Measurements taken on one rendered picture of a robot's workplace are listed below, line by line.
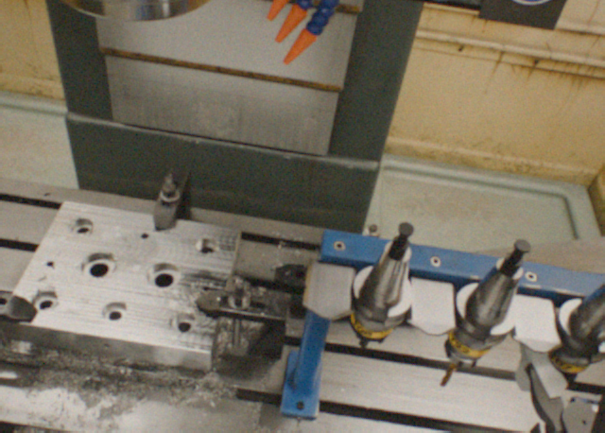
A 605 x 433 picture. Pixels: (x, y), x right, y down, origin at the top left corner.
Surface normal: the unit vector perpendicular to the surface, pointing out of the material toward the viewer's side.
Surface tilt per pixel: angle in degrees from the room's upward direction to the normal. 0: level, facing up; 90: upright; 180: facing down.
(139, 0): 90
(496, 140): 90
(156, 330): 0
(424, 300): 0
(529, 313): 0
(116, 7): 90
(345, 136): 90
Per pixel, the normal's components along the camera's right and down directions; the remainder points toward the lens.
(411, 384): 0.12, -0.70
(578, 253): -0.29, -0.70
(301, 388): -0.11, 0.70
